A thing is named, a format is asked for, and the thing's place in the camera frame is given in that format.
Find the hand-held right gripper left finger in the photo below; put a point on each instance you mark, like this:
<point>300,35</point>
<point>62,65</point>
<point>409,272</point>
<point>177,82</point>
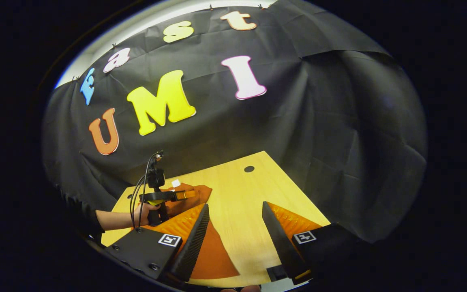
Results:
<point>193,247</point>

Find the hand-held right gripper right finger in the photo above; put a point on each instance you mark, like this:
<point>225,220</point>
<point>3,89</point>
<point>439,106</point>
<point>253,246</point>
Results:
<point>282,247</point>

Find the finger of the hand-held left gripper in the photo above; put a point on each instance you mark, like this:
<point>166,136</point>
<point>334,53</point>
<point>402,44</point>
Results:
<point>185,194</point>

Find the orange jacket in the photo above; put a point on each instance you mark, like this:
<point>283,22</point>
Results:
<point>213,259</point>

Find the white paper hang tag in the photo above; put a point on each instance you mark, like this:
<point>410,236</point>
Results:
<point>176,183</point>

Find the black backdrop cloth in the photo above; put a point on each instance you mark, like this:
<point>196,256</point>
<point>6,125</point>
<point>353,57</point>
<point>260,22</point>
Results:
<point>318,142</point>

